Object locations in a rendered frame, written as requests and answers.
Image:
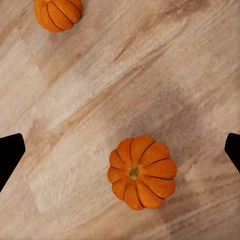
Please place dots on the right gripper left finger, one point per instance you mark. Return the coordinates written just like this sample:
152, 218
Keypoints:
12, 149

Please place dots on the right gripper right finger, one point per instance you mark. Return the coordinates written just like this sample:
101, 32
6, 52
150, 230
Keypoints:
232, 148

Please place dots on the pumpkin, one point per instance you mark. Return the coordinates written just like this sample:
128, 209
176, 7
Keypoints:
142, 173
57, 16

